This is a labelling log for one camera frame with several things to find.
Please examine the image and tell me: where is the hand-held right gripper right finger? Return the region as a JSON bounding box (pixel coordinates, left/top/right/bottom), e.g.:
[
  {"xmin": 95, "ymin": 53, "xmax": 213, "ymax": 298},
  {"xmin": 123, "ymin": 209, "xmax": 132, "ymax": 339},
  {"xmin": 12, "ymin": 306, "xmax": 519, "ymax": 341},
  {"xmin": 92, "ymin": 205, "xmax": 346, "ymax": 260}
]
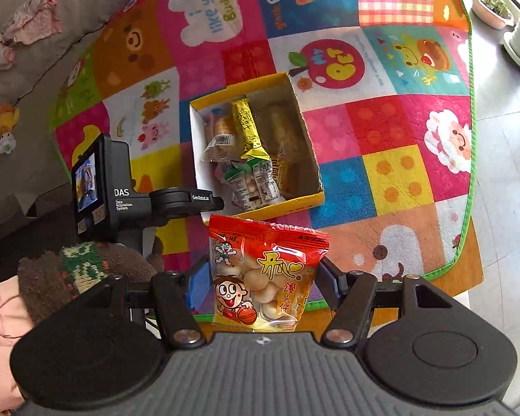
[{"xmin": 314, "ymin": 257, "xmax": 454, "ymax": 348}]

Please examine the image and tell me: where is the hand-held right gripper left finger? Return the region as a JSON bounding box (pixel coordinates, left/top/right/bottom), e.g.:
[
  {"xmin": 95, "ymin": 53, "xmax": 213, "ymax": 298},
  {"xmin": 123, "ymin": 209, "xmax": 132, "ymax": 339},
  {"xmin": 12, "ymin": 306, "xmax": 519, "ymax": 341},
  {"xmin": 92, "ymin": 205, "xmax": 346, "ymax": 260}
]
[{"xmin": 113, "ymin": 255, "xmax": 211, "ymax": 350}]

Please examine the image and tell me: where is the red bun snack packet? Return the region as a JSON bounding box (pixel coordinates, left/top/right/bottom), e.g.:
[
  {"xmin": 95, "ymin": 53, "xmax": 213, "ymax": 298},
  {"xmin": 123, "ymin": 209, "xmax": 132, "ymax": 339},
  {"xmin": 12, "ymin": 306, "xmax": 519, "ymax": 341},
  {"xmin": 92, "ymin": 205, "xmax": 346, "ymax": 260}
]
[{"xmin": 206, "ymin": 214, "xmax": 331, "ymax": 333}]

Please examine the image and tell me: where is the clear round biscuit packet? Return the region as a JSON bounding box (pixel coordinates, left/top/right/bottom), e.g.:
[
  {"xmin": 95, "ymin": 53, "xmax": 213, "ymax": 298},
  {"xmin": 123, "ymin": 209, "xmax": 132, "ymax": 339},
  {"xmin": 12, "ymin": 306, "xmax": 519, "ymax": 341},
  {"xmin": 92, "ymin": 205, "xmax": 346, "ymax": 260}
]
[{"xmin": 203, "ymin": 110, "xmax": 238, "ymax": 164}]

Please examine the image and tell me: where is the green white snack packet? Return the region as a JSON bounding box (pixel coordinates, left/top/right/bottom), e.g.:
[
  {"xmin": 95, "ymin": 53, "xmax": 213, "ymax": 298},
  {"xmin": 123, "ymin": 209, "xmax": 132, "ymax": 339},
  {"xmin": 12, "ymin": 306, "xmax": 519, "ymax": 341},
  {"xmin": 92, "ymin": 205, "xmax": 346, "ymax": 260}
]
[{"xmin": 222, "ymin": 157, "xmax": 285, "ymax": 211}]

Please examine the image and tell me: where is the yellow snack bar packet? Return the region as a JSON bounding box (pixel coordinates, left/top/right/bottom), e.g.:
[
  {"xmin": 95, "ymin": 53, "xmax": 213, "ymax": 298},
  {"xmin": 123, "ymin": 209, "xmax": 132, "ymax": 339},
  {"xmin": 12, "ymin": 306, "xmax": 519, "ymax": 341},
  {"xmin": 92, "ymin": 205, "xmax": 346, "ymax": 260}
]
[{"xmin": 229, "ymin": 96, "xmax": 270, "ymax": 162}]

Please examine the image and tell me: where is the clear cracker packet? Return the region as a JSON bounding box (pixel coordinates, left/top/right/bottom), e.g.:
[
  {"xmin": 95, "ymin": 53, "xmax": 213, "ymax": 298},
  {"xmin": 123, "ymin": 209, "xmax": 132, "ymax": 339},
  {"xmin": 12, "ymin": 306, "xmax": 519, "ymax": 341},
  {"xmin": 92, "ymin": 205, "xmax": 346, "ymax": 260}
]
[{"xmin": 262, "ymin": 103, "xmax": 297, "ymax": 162}]

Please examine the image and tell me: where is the yellow cardboard box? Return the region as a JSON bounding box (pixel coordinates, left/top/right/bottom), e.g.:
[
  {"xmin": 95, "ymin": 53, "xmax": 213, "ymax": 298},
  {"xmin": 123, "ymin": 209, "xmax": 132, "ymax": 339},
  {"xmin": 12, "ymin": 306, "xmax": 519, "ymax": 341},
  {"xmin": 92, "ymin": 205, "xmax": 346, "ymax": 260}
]
[{"xmin": 188, "ymin": 71, "xmax": 326, "ymax": 223}]

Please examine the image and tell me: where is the person's left forearm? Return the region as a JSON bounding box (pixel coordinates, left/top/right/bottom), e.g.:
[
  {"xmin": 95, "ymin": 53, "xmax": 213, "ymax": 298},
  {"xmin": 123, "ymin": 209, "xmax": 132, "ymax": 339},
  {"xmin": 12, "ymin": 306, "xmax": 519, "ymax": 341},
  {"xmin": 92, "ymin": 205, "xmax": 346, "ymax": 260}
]
[{"xmin": 0, "ymin": 274, "xmax": 34, "ymax": 416}]

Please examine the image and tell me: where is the person's left hand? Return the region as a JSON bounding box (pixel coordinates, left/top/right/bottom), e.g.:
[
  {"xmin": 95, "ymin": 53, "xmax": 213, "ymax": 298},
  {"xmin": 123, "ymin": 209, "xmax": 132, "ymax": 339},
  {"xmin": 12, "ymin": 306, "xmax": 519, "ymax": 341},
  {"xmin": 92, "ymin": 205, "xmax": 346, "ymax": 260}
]
[{"xmin": 17, "ymin": 239, "xmax": 164, "ymax": 326}]

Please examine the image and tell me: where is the orange plush toy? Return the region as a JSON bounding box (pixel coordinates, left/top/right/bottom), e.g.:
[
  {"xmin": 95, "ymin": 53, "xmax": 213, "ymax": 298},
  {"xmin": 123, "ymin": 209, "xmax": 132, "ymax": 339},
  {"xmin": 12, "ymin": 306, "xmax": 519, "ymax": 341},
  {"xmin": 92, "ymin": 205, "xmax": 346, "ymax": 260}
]
[{"xmin": 0, "ymin": 104, "xmax": 21, "ymax": 157}]

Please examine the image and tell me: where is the colourful printed play mat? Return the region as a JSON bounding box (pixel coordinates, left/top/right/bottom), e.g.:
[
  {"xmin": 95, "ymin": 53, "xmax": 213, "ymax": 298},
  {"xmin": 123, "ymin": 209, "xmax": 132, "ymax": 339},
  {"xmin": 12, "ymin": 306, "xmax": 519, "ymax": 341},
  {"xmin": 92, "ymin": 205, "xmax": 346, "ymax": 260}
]
[{"xmin": 47, "ymin": 0, "xmax": 477, "ymax": 315}]

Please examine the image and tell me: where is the grey sofa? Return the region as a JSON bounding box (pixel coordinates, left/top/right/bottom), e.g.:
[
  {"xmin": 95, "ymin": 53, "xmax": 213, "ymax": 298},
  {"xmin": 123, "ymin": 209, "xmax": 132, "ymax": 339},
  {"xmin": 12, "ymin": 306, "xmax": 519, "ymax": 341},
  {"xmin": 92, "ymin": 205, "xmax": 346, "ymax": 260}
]
[{"xmin": 0, "ymin": 0, "xmax": 165, "ymax": 243}]

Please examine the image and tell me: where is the pink floral cloth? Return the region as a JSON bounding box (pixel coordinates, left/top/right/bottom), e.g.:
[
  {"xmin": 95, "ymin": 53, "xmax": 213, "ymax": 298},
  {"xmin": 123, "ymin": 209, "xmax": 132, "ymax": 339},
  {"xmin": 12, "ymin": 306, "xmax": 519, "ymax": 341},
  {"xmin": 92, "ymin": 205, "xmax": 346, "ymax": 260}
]
[{"xmin": 0, "ymin": 0, "xmax": 72, "ymax": 82}]

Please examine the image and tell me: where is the white bowl plant pot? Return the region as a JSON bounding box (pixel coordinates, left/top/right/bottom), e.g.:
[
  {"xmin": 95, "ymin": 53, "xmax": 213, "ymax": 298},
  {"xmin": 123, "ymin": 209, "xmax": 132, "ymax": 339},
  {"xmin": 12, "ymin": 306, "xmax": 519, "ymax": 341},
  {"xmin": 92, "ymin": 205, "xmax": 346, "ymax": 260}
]
[{"xmin": 471, "ymin": 0, "xmax": 515, "ymax": 31}]

